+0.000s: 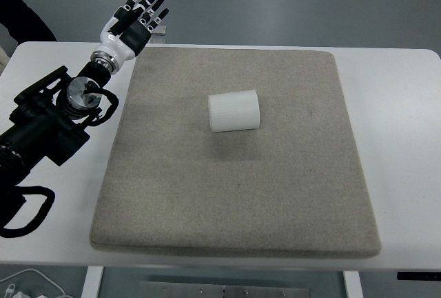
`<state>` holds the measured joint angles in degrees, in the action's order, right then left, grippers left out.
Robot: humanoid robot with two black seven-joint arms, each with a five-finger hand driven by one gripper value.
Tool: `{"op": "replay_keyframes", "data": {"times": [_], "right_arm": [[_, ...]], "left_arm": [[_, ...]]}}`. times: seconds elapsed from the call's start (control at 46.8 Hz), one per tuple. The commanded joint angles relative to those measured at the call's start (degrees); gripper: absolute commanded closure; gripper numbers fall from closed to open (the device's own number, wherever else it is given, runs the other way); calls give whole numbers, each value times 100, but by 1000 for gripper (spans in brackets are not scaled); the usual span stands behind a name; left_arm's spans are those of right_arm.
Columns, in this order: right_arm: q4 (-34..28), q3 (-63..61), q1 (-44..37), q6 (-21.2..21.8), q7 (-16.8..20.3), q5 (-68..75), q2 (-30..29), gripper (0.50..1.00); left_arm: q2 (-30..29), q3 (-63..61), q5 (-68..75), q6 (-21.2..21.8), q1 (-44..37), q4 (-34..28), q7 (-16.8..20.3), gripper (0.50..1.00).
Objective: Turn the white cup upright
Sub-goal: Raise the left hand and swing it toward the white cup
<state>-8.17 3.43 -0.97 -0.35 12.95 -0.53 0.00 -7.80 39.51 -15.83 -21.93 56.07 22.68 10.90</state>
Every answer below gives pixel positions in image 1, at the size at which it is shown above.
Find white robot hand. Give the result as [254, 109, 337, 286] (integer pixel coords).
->
[93, 0, 169, 71]

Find white cup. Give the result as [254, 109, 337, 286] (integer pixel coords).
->
[207, 90, 260, 132]

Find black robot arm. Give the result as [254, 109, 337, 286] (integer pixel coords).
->
[1, 0, 169, 188]

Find metal floor socket plate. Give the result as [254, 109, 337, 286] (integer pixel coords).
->
[148, 25, 167, 43]

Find person in dark clothes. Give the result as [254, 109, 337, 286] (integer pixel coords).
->
[1, 0, 57, 45]

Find beige felt mat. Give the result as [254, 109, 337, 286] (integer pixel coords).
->
[90, 47, 381, 259]

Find white table leg left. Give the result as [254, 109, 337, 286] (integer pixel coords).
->
[80, 266, 104, 298]

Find white table leg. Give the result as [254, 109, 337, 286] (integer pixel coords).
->
[343, 271, 364, 298]
[80, 266, 104, 298]

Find white table leg right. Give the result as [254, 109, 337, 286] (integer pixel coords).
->
[343, 271, 364, 298]

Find black desk control panel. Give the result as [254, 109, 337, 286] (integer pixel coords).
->
[397, 272, 441, 281]

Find black looped cable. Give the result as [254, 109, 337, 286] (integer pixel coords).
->
[0, 185, 57, 239]

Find metal table base plate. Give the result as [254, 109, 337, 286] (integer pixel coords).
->
[139, 281, 311, 298]

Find white cable on floor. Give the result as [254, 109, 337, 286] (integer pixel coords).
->
[0, 268, 75, 298]

